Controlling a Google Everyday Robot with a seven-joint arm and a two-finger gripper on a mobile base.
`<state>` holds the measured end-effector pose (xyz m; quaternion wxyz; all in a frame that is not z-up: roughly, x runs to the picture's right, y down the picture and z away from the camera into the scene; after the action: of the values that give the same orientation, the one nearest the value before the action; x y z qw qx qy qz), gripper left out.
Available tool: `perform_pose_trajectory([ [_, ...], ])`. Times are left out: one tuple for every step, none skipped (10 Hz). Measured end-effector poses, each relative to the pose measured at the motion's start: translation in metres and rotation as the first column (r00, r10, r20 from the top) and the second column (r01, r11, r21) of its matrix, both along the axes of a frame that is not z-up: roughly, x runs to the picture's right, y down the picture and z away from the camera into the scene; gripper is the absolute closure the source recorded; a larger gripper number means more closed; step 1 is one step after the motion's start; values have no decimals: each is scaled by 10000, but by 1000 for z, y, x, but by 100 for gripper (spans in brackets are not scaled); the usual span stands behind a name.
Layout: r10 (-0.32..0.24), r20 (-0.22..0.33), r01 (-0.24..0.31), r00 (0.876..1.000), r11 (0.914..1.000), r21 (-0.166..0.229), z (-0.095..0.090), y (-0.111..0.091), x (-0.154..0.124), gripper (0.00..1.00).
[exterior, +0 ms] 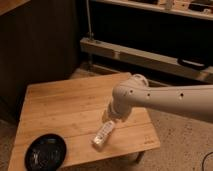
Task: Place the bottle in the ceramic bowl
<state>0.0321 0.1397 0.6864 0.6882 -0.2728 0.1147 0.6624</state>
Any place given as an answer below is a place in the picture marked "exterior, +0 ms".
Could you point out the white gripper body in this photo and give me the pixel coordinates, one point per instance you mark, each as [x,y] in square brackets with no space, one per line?
[116,113]

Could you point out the white plastic bottle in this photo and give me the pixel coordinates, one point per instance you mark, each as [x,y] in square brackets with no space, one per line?
[103,134]

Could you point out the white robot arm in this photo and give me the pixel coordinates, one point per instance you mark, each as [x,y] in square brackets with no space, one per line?
[189,101]

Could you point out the black ceramic bowl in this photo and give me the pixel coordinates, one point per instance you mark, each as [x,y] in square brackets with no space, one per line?
[45,153]

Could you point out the wooden table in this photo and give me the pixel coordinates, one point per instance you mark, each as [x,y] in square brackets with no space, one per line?
[73,109]

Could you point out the metal shelf beam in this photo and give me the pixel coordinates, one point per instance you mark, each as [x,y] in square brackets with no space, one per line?
[144,59]

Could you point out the metal vertical pole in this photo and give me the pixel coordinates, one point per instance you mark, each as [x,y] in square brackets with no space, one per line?
[89,20]

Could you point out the upper wooden shelf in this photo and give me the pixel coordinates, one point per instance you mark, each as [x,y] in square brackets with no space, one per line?
[167,8]

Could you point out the black handle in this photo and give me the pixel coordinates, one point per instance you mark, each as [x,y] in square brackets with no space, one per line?
[192,65]

